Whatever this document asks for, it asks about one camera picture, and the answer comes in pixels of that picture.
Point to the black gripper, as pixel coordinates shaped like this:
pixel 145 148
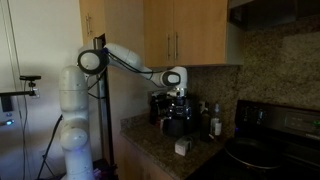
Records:
pixel 180 106

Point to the white plastic jar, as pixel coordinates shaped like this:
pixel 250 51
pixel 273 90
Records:
pixel 184 146

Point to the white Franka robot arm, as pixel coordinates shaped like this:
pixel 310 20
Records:
pixel 75 100

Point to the dark small appliance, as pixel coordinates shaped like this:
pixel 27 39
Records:
pixel 157 110

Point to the dark glass bottle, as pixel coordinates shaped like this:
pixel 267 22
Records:
pixel 205 126

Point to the clear bottle white label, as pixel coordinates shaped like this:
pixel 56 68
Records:
pixel 216 126

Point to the wooden lower cabinet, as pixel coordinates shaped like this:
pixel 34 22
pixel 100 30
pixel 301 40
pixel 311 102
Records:
pixel 133 163

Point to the stainless steel fridge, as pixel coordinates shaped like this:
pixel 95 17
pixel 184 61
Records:
pixel 103 116

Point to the wooden upper cabinet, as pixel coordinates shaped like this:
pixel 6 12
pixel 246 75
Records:
pixel 200 33

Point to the black stove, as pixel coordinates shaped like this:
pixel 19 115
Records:
pixel 283 126

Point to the wooden side panel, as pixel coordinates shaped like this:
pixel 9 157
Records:
pixel 125 26

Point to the wooden cabinet above fridge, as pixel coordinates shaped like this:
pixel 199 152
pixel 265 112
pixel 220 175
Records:
pixel 95 20

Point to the device with blue light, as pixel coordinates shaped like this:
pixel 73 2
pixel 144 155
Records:
pixel 8 122

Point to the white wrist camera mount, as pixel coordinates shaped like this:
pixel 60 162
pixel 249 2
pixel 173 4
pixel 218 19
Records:
pixel 171 93

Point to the black camera stand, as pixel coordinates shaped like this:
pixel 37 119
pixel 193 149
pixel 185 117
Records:
pixel 32 89

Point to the black stereo camera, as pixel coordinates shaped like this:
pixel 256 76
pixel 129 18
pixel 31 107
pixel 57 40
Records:
pixel 30 78

